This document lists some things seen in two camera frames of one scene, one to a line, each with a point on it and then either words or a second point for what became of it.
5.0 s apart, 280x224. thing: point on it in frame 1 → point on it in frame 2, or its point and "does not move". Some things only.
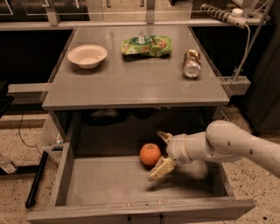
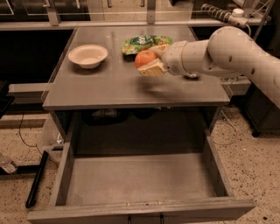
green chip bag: (147, 45) does not move
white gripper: (178, 148) → (172, 59)
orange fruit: (150, 154) → (143, 57)
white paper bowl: (87, 56) does not move
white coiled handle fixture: (234, 17) does not move
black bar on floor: (38, 178) does not move
